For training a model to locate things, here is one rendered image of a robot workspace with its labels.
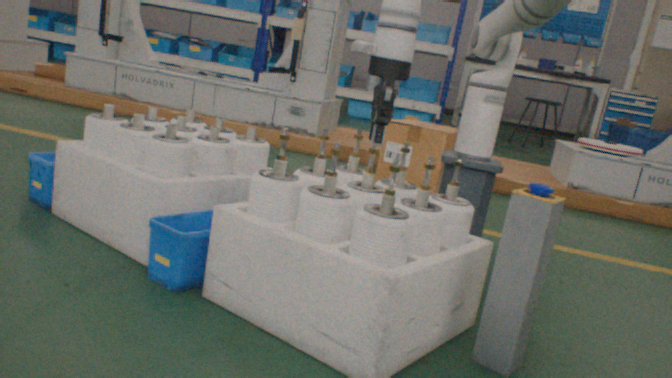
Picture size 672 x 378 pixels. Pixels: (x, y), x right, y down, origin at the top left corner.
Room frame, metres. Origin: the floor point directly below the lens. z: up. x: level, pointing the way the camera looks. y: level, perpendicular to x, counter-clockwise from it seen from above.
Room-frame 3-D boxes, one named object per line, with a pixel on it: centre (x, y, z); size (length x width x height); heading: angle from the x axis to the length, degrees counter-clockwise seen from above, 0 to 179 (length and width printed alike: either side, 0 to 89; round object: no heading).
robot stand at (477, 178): (1.46, -0.32, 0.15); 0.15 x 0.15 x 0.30; 81
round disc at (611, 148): (3.01, -1.32, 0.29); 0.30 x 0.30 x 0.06
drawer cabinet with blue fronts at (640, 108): (6.18, -2.73, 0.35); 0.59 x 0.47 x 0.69; 171
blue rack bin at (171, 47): (6.23, 2.03, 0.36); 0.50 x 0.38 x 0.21; 171
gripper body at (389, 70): (1.08, -0.06, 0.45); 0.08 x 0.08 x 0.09
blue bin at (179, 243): (1.17, 0.22, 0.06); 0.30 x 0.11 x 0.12; 146
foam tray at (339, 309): (1.08, -0.06, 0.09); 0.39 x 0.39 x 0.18; 55
